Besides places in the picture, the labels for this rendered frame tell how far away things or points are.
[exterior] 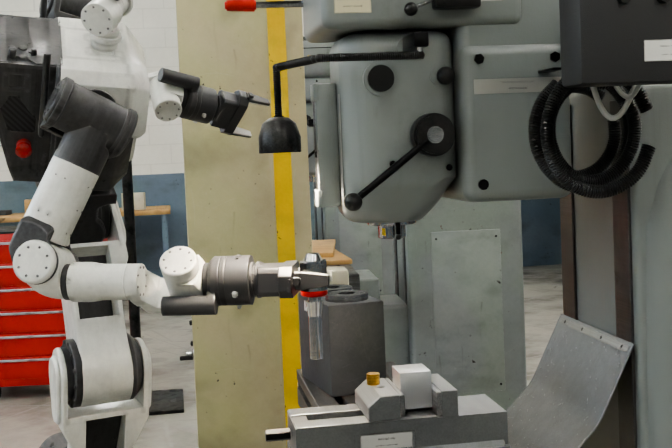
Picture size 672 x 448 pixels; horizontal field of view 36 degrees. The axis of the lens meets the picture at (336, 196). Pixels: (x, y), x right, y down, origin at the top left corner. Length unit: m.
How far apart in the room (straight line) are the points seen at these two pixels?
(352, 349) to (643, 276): 0.64
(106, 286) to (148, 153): 8.91
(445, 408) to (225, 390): 1.95
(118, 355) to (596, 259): 0.98
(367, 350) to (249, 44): 1.62
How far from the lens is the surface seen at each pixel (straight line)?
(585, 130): 1.92
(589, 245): 1.93
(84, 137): 1.89
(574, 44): 1.51
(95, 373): 2.16
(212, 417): 3.58
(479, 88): 1.70
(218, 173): 3.46
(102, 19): 2.02
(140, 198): 10.05
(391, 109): 1.68
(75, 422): 2.22
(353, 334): 2.09
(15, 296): 6.38
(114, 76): 2.02
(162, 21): 10.82
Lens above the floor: 1.45
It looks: 3 degrees down
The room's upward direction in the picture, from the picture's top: 2 degrees counter-clockwise
